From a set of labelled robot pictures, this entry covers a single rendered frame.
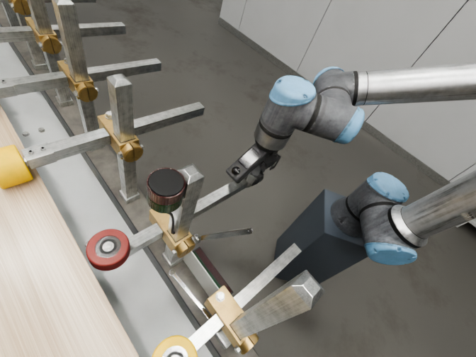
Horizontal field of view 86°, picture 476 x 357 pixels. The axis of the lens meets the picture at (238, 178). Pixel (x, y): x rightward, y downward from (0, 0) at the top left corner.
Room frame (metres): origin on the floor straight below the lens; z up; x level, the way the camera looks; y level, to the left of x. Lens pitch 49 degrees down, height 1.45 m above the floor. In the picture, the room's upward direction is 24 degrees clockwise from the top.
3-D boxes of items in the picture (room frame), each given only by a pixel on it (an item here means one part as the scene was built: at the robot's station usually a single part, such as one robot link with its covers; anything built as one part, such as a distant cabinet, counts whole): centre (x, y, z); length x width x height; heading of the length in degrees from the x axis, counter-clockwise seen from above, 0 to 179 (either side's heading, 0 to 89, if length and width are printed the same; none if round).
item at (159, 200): (0.23, 0.10, 1.10); 0.06 x 0.06 x 0.02
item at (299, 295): (0.14, -0.14, 0.92); 0.04 x 0.04 x 0.48; 60
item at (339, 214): (0.80, -0.54, 0.65); 0.19 x 0.19 x 0.10
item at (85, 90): (0.53, 0.53, 0.95); 0.14 x 0.06 x 0.05; 60
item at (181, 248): (0.28, 0.10, 0.85); 0.14 x 0.06 x 0.05; 60
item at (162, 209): (0.23, 0.10, 1.08); 0.06 x 0.06 x 0.02
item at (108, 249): (0.16, 0.18, 0.85); 0.08 x 0.08 x 0.11
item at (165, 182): (0.23, 0.10, 1.00); 0.06 x 0.06 x 0.22; 60
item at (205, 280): (0.27, 0.04, 0.75); 0.26 x 0.01 x 0.10; 60
